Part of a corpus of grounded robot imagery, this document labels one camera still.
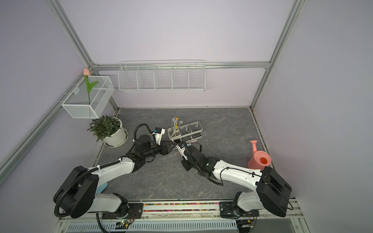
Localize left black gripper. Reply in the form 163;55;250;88
143;139;177;159

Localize yellow toothbrush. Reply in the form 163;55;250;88
174;117;179;131

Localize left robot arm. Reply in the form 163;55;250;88
53;127;177;218

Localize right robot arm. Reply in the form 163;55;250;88
177;142;293;218

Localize cream toothbrush holder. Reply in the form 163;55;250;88
167;121;203;143

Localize potted green plant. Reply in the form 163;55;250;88
87;115;128;148

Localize pink watering can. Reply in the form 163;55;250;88
248;140;272;170

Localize white mesh box basket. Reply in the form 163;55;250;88
61;76;115;119

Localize white vent grille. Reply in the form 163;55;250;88
65;219;238;233

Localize artificial pink tulip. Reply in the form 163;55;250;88
83;68;98;105

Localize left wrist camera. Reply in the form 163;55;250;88
152;127;165;145

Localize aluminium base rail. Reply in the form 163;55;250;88
58;198;305;222

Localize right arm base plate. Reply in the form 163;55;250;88
219;202;259;219

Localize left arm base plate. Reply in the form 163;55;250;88
102;203;144;219

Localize white wire wall basket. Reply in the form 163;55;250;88
118;60;206;92

